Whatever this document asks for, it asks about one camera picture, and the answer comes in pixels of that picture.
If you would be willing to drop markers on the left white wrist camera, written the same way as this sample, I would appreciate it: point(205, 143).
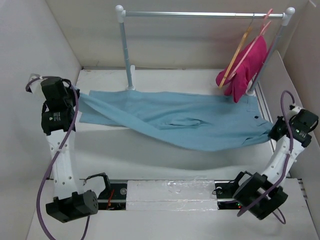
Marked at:
point(34, 85)

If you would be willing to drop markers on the wooden clothes hanger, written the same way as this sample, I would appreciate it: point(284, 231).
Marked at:
point(239, 47)

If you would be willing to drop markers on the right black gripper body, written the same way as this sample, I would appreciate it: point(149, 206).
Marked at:
point(274, 134)

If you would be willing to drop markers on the light blue trousers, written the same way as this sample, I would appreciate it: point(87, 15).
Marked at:
point(198, 122)

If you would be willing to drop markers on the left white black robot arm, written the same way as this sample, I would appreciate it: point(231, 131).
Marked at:
point(73, 198)

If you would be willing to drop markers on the magenta pink garment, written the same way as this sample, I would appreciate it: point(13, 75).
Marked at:
point(237, 86)

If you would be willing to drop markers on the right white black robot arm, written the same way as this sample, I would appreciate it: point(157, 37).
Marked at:
point(263, 193)

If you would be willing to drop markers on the pink plastic clothes hanger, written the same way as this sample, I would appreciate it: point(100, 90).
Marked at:
point(263, 28)

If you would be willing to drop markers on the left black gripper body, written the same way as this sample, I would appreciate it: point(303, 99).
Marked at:
point(70, 98)

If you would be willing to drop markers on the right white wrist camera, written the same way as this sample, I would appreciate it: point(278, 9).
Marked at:
point(294, 110)

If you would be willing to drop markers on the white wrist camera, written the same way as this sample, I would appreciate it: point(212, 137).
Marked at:
point(34, 85)
point(294, 110)

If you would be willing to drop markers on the white metal clothes rack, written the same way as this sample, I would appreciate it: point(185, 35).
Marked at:
point(121, 14)

